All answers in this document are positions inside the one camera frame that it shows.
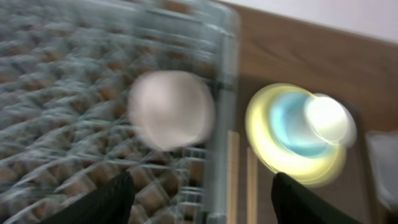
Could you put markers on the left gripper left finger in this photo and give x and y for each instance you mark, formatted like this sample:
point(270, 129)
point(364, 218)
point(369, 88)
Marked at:
point(109, 204)

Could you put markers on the clear plastic bin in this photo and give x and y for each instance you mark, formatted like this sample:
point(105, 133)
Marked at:
point(383, 156)

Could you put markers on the yellow-green plate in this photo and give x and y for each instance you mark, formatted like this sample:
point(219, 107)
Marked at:
point(312, 172)

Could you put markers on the grey plastic dish rack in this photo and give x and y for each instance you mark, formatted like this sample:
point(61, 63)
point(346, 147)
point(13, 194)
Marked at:
point(66, 71)

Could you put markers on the dark brown serving tray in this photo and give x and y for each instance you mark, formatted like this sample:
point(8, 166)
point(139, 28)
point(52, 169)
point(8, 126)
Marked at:
point(357, 166)

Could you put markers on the white cup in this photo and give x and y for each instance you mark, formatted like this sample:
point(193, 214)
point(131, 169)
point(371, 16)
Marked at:
point(329, 120)

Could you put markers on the wooden chopstick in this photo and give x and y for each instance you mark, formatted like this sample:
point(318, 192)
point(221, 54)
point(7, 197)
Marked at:
point(233, 177)
point(251, 189)

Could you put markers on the white bowl with rice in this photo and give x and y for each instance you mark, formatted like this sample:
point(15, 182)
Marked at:
point(171, 109)

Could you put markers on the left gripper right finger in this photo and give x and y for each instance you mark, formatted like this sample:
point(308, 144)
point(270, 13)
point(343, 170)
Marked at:
point(301, 205)

